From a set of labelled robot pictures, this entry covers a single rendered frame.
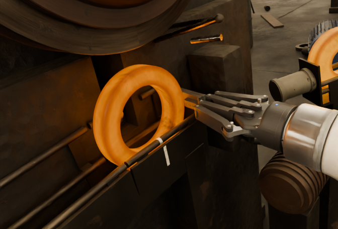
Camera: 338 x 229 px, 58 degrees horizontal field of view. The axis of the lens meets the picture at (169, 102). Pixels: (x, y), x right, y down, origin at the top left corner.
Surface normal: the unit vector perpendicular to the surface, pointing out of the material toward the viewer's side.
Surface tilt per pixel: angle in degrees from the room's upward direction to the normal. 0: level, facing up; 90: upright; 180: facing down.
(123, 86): 90
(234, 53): 67
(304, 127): 43
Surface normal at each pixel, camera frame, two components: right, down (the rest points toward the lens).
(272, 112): -0.44, -0.54
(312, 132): -0.57, -0.30
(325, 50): 0.21, 0.37
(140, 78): 0.71, 0.17
